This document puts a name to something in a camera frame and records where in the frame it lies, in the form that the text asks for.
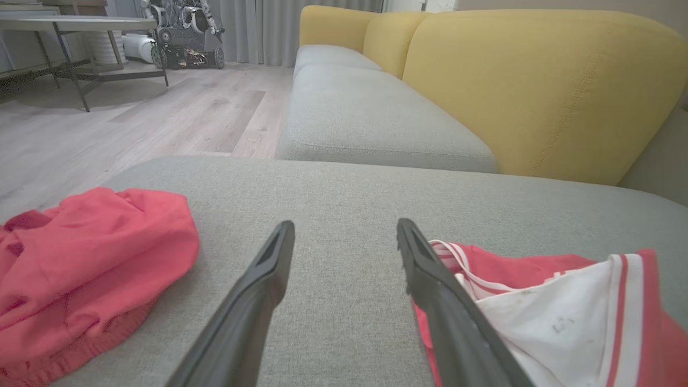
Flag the white cylinder appliance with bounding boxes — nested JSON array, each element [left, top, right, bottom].
[[123, 33, 157, 64]]

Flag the wheeled robot with cables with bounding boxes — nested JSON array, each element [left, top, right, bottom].
[[141, 0, 226, 70]]

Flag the red shorts with white stripe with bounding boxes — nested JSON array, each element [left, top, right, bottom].
[[0, 187, 200, 387]]

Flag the small grey sofa seat cushion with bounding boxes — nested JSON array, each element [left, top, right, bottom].
[[293, 44, 383, 76]]

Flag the red basketball jersey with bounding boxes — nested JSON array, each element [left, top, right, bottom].
[[411, 239, 688, 387]]

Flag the grey curtain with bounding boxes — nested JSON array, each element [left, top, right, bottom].
[[207, 0, 385, 68]]

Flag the large yellow sofa back cushion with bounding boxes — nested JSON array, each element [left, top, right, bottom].
[[402, 10, 688, 186]]

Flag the white ribbed basket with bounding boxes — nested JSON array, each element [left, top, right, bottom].
[[86, 31, 130, 66]]

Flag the large grey sofa seat cushion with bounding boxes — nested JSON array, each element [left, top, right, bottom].
[[48, 156, 688, 387]]

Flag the grey sofa back cushion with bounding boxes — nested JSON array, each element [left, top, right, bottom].
[[618, 89, 688, 207]]

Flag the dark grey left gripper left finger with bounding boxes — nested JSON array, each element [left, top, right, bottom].
[[164, 220, 296, 387]]

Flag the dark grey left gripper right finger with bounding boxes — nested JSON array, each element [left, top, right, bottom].
[[397, 218, 538, 387]]

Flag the grey table with metal legs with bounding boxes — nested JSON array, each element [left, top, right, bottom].
[[0, 15, 170, 113]]

